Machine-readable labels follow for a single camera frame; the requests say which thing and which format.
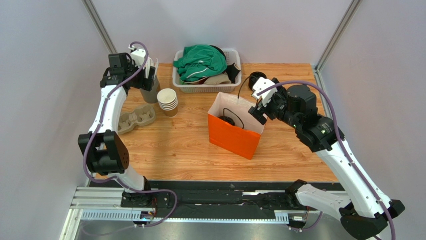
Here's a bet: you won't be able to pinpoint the orange paper bag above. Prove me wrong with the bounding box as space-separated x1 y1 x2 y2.
207 92 265 160

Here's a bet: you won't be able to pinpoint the black plastic cup lid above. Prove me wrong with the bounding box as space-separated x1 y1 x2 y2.
219 116 236 127

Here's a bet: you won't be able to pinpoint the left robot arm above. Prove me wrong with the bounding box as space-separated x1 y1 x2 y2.
78 49 155 208

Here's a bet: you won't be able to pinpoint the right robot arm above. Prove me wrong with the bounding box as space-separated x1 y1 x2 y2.
249 78 406 240

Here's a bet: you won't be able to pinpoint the grey straw holder cup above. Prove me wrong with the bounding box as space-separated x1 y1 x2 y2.
140 77 162 104

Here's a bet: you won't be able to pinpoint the white wrapped straws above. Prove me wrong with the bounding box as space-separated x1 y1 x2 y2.
147 57 159 73

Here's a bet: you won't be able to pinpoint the stack of paper cups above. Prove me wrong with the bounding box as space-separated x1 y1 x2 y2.
157 88 179 118

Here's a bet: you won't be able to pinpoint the stack of black lids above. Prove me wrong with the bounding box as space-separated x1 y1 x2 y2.
248 71 267 91

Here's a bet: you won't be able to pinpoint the grey pulp carrier stack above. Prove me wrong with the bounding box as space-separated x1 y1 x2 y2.
118 104 157 135

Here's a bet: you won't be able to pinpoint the beige cloth in basket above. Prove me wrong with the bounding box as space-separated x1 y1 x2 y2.
203 73 232 86

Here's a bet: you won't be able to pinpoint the black cloth in basket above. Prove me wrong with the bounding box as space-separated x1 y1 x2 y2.
211 45 241 84

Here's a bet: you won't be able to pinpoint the green garment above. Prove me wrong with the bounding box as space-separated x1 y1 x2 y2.
173 44 228 83

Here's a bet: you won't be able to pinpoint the white plastic basket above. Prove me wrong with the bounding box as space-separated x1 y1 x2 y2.
172 48 243 94

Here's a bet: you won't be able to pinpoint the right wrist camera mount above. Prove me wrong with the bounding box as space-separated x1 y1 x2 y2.
251 77 278 107

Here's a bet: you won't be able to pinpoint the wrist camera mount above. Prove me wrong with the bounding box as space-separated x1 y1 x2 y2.
129 47 150 68
251 77 278 107

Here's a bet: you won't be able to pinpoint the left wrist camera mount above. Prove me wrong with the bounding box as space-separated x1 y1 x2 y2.
129 47 150 68

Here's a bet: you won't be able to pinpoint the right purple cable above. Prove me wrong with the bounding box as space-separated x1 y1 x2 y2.
256 80 397 240

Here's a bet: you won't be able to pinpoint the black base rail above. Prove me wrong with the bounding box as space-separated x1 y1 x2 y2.
71 179 354 224

